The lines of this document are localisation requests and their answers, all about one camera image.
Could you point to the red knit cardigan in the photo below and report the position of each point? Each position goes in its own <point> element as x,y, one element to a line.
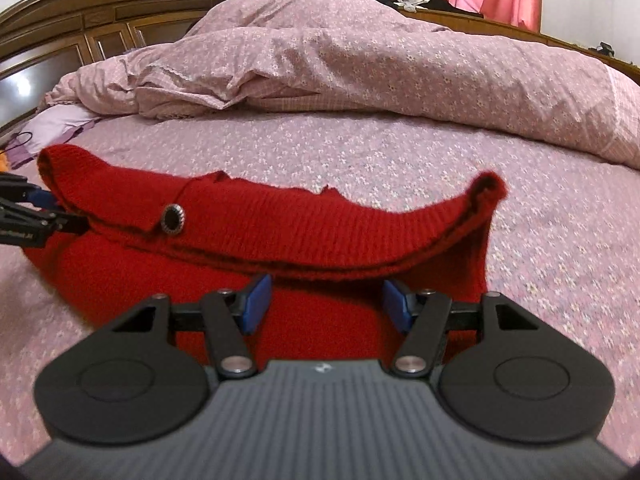
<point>300,230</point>

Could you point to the small black object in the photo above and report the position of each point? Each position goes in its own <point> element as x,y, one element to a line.
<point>606,49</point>

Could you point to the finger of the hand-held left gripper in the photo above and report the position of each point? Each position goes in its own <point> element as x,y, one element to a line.
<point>42,197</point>
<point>50,222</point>

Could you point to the wooden bed headboard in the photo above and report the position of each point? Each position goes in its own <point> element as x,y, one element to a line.
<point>100,20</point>

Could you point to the lilac pillow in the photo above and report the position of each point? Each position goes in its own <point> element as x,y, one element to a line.
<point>55,127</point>

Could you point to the pink floral duvet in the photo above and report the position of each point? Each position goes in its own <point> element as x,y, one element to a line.
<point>375,60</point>

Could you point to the curved wooden board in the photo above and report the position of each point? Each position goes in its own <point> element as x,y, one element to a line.
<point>560,42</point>

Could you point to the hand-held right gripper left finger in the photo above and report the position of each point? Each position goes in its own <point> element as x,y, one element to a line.
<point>255,305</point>

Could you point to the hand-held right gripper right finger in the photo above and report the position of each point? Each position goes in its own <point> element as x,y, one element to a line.
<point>397,307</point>

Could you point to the pink floral bed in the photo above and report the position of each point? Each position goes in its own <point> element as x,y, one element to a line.
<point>400,160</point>

